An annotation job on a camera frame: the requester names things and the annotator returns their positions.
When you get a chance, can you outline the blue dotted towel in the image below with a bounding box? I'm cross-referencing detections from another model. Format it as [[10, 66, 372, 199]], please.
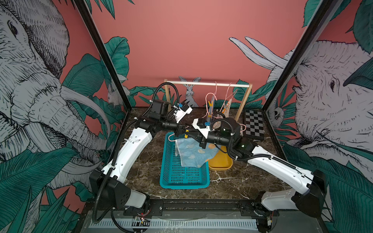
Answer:
[[175, 138, 219, 168]]

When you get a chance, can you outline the pink wire hanger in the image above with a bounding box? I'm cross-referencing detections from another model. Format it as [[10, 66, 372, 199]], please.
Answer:
[[177, 103, 246, 146]]

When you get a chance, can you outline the dark blue towel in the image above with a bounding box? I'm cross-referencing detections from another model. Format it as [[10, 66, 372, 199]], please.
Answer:
[[208, 97, 215, 117]]

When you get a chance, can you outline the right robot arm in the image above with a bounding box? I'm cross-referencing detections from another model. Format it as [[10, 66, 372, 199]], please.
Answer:
[[185, 117, 326, 217]]

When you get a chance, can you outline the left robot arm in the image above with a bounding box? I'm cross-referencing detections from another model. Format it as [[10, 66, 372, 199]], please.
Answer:
[[89, 98, 192, 224]]

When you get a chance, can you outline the yellow plastic tray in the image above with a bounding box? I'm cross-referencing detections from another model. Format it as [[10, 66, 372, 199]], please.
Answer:
[[207, 144, 233, 171]]

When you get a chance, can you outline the cream orange towel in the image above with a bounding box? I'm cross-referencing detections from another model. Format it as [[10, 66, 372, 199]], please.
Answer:
[[220, 99, 232, 117]]

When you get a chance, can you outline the teal plastic basket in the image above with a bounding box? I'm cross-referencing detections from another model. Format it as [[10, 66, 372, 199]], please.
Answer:
[[160, 132, 210, 189]]

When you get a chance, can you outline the wooden clothes rack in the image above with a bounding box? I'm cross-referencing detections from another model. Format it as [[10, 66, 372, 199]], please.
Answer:
[[164, 79, 253, 129]]

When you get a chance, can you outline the checkerboard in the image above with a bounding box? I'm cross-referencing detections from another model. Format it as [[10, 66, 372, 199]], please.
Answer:
[[244, 109, 265, 141]]

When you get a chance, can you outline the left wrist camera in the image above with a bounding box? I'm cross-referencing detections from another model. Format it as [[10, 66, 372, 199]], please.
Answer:
[[174, 102, 192, 123]]

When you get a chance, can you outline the white slotted cable duct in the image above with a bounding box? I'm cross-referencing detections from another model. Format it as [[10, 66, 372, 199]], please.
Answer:
[[88, 218, 258, 231]]

